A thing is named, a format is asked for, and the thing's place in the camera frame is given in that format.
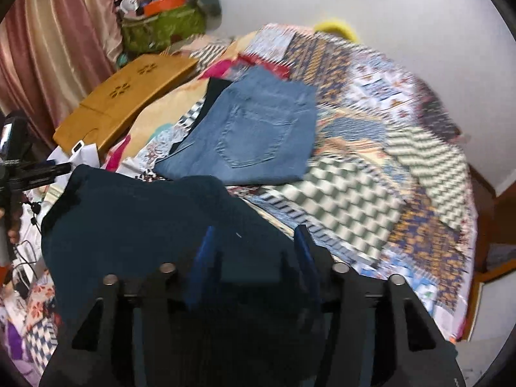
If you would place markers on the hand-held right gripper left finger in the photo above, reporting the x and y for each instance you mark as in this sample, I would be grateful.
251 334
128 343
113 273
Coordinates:
205 258

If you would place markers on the dark cloth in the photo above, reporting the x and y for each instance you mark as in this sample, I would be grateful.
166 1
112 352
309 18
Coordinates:
215 92

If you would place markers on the yellow plastic item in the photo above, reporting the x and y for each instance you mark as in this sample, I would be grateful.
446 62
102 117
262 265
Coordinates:
334 25

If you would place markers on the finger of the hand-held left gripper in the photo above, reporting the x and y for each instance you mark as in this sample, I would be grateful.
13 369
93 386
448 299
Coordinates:
44 172

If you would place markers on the green bag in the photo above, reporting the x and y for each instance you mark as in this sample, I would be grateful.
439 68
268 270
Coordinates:
161 28

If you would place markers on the wooden folding table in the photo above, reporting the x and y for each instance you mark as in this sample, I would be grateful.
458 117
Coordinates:
121 88

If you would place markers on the white paper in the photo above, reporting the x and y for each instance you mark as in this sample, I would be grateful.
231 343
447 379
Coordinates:
86 155

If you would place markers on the wooden bed frame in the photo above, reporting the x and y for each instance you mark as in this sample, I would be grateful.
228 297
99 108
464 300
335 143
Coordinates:
475 310

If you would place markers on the red cloth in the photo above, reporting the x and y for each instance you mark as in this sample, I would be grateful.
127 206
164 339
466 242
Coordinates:
262 66

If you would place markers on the blue jeans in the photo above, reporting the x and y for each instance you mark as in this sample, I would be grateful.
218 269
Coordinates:
250 129

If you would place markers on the magenta cloth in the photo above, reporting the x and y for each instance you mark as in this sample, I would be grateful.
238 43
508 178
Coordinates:
213 70

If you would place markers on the dark teal pants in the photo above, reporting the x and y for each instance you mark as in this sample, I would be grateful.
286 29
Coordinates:
121 217

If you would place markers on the pink curtain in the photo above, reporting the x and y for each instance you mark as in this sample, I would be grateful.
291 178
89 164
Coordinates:
52 28

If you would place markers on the patchwork blanket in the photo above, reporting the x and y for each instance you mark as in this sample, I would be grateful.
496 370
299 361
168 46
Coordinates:
354 209

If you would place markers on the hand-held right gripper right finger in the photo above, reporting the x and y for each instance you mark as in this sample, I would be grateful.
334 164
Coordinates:
304 258

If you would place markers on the orange box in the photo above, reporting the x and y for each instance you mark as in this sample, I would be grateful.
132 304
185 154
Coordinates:
161 7

